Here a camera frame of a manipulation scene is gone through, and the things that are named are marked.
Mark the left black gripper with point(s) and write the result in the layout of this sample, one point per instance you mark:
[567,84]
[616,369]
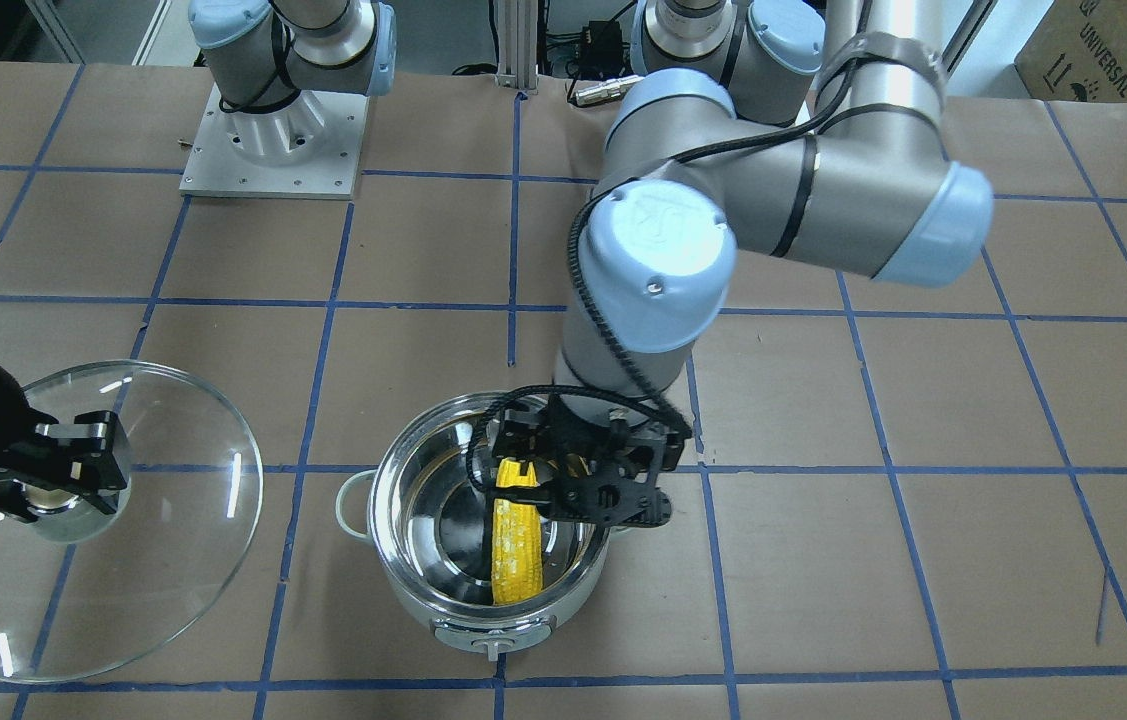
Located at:
[575,437]

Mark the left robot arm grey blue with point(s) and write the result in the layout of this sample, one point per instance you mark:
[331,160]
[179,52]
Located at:
[761,126]

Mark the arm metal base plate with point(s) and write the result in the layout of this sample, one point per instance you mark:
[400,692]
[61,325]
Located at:
[309,150]

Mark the glass pot lid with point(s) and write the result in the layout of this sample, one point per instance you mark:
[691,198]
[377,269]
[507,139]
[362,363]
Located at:
[91,584]

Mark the silver cylinder connector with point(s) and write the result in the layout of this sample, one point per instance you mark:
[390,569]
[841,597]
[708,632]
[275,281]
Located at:
[610,90]

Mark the white cooking pot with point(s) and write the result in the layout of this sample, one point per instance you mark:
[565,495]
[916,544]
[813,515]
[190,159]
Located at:
[432,530]

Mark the yellow corn cob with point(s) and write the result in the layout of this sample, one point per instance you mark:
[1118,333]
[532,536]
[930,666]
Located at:
[517,565]

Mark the cardboard box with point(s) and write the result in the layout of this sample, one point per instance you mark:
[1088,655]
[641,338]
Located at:
[1078,52]

